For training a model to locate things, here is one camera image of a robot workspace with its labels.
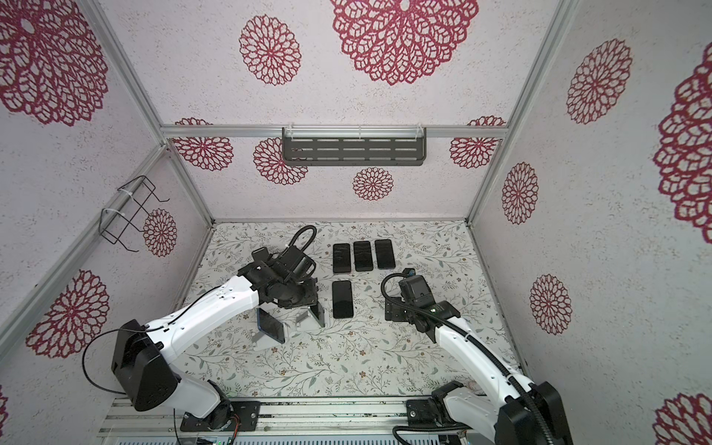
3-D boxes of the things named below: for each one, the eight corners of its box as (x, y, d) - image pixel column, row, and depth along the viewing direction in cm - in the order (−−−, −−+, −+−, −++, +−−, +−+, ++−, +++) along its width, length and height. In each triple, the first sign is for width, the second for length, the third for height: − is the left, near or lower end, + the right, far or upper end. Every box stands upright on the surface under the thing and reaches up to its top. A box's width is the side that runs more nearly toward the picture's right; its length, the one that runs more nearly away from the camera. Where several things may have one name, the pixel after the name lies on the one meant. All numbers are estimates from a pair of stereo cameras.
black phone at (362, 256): (353, 271, 107) (353, 268, 105) (353, 244, 115) (353, 241, 114) (373, 271, 107) (373, 268, 105) (371, 244, 115) (371, 241, 114)
